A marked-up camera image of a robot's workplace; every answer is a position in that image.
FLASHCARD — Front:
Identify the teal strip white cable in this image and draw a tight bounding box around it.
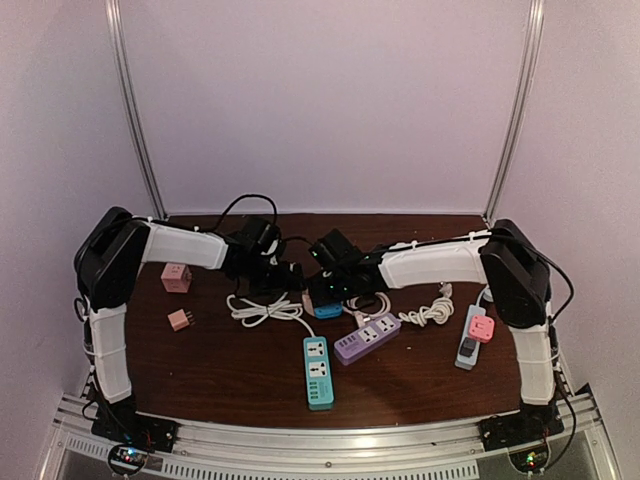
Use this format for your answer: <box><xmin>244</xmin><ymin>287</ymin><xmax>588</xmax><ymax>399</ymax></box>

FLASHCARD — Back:
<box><xmin>226</xmin><ymin>292</ymin><xmax>319</xmax><ymax>339</ymax></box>

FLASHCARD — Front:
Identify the black plug adapter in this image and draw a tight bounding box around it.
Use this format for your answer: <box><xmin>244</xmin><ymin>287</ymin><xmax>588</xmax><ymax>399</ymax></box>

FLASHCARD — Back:
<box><xmin>458</xmin><ymin>337</ymin><xmax>478</xmax><ymax>358</ymax></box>

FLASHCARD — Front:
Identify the purple strip white cable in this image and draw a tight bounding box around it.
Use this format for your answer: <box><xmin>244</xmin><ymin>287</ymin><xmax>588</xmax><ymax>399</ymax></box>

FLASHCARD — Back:
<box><xmin>397</xmin><ymin>282</ymin><xmax>457</xmax><ymax>329</ymax></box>

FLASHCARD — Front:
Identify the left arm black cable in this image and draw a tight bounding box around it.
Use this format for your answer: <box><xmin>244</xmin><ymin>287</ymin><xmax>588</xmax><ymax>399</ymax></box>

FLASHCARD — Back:
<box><xmin>72</xmin><ymin>193</ymin><xmax>281</xmax><ymax>321</ymax></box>

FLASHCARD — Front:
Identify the front aluminium rail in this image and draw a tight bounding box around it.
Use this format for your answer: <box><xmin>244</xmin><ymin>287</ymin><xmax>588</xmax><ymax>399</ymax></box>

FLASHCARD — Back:
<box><xmin>35</xmin><ymin>394</ymin><xmax>621</xmax><ymax>479</ymax></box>

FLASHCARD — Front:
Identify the pink cube socket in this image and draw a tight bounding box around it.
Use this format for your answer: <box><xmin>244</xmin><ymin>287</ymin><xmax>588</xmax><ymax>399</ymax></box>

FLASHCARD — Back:
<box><xmin>161</xmin><ymin>263</ymin><xmax>192</xmax><ymax>294</ymax></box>

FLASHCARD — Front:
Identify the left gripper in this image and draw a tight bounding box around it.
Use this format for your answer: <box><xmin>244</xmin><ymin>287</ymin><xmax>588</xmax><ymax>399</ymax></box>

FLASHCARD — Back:
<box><xmin>237</xmin><ymin>254</ymin><xmax>307</xmax><ymax>298</ymax></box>

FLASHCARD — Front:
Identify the coiled white cable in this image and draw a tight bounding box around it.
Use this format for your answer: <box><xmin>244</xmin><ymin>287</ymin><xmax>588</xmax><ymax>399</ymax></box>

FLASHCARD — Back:
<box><xmin>345</xmin><ymin>292</ymin><xmax>392</xmax><ymax>326</ymax></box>

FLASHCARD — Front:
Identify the teal power strip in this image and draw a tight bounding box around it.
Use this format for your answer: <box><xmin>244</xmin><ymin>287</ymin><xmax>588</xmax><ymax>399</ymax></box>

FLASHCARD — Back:
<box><xmin>303</xmin><ymin>336</ymin><xmax>335</xmax><ymax>411</ymax></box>

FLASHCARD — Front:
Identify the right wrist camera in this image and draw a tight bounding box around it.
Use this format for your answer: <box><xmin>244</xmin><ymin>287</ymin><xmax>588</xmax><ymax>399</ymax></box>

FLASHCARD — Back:
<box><xmin>309</xmin><ymin>229</ymin><xmax>363</xmax><ymax>269</ymax></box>

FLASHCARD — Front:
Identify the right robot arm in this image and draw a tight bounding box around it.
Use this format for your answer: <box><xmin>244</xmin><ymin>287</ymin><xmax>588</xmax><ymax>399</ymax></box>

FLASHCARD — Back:
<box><xmin>306</xmin><ymin>219</ymin><xmax>555</xmax><ymax>442</ymax></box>

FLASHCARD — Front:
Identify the right aluminium frame post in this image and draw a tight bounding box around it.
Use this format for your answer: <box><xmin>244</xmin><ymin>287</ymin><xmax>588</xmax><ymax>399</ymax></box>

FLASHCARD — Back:
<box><xmin>483</xmin><ymin>0</ymin><xmax>545</xmax><ymax>225</ymax></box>

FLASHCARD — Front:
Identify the small pink plug adapter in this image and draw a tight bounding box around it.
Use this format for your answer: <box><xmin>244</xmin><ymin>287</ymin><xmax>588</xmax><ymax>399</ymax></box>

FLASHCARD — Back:
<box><xmin>167</xmin><ymin>309</ymin><xmax>194</xmax><ymax>332</ymax></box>

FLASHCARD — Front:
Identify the left aluminium frame post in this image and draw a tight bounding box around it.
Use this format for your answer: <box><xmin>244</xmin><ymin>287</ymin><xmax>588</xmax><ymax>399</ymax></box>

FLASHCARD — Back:
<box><xmin>104</xmin><ymin>0</ymin><xmax>167</xmax><ymax>219</ymax></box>

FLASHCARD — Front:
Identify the grey blue power strip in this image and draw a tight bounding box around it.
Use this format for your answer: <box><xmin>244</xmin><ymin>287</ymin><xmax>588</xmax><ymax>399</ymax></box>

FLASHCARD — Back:
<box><xmin>454</xmin><ymin>304</ymin><xmax>486</xmax><ymax>371</ymax></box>

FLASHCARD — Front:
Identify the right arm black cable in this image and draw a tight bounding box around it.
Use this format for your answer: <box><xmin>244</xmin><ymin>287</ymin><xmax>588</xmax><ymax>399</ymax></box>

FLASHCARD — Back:
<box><xmin>279</xmin><ymin>234</ymin><xmax>581</xmax><ymax>451</ymax></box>

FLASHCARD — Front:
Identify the purple power strip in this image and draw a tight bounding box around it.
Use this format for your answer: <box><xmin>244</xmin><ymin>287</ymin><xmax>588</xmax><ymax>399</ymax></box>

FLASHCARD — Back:
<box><xmin>334</xmin><ymin>313</ymin><xmax>401</xmax><ymax>366</ymax></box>

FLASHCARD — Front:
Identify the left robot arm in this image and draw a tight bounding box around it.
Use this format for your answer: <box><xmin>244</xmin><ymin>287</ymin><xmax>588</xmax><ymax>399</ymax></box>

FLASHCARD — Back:
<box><xmin>73</xmin><ymin>206</ymin><xmax>305</xmax><ymax>404</ymax></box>

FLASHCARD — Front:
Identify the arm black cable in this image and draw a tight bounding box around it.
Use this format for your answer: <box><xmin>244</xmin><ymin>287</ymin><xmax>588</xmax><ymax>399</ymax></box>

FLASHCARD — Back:
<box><xmin>72</xmin><ymin>193</ymin><xmax>281</xmax><ymax>321</ymax></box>
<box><xmin>279</xmin><ymin>234</ymin><xmax>581</xmax><ymax>451</ymax></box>

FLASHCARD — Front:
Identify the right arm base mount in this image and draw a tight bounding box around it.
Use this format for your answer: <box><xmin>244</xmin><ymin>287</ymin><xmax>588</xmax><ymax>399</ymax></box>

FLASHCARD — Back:
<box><xmin>478</xmin><ymin>411</ymin><xmax>564</xmax><ymax>451</ymax></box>

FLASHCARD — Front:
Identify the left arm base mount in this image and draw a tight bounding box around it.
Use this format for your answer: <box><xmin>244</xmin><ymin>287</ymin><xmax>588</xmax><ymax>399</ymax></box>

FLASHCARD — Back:
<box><xmin>91</xmin><ymin>412</ymin><xmax>178</xmax><ymax>453</ymax></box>

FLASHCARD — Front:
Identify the pink square plug adapter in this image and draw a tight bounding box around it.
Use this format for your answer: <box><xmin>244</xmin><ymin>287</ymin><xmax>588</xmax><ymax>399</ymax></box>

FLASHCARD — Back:
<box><xmin>468</xmin><ymin>315</ymin><xmax>495</xmax><ymax>344</ymax></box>

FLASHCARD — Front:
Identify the blue white cube socket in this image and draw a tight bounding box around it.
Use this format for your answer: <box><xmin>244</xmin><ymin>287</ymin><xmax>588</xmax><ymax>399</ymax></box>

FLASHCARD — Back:
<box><xmin>301</xmin><ymin>292</ymin><xmax>343</xmax><ymax>320</ymax></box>

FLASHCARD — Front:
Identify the aluminium frame post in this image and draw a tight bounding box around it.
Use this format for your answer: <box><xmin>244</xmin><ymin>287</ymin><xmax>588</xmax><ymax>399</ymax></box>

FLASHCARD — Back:
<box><xmin>483</xmin><ymin>0</ymin><xmax>545</xmax><ymax>225</ymax></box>
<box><xmin>104</xmin><ymin>0</ymin><xmax>167</xmax><ymax>219</ymax></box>

